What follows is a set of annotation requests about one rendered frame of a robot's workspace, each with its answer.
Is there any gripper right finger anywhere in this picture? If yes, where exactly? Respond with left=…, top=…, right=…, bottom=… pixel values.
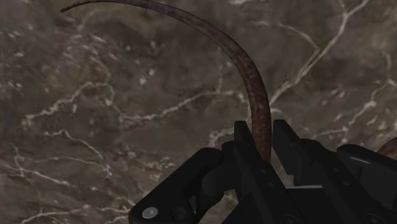
left=272, top=119, right=397, bottom=224

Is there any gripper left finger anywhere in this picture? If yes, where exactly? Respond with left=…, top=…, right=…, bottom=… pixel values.
left=128, top=120, right=306, bottom=224

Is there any rusty brown curved blade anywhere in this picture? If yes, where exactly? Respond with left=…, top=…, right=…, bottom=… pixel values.
left=59, top=0, right=397, bottom=164

